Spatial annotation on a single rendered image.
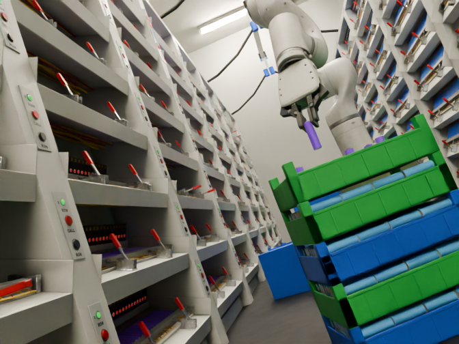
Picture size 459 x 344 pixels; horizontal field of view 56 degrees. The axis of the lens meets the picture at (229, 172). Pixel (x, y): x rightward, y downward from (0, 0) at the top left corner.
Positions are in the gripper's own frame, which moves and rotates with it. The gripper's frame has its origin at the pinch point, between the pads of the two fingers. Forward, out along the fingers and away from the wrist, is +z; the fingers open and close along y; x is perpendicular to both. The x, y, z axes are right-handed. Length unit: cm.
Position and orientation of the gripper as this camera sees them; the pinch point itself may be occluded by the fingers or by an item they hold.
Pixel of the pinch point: (307, 119)
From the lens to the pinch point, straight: 98.1
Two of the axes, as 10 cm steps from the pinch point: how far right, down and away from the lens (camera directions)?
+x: -6.0, -3.7, -7.1
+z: 1.0, 8.5, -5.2
